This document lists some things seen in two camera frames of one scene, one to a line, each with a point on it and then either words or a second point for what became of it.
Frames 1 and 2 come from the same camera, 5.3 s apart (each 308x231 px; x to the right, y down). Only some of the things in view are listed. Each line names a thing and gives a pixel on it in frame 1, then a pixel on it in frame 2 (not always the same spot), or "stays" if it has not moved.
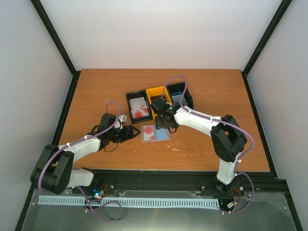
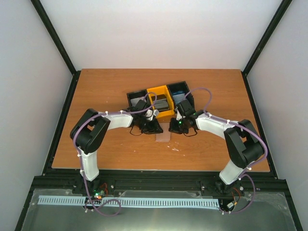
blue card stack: (176, 96) stays
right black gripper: (159, 124) to (173, 128)
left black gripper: (126, 134) to (154, 129)
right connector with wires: (231, 205) stays
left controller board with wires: (98, 194) stays
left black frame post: (75, 73) stays
